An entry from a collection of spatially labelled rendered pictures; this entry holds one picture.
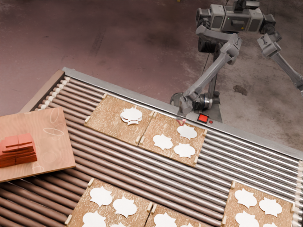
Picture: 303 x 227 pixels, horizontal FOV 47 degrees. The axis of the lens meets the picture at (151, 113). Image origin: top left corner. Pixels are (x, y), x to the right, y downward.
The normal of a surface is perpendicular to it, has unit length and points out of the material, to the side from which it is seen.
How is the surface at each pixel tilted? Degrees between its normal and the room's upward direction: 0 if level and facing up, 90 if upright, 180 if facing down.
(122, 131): 0
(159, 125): 0
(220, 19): 90
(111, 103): 0
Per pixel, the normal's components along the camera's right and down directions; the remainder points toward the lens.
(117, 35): 0.12, -0.67
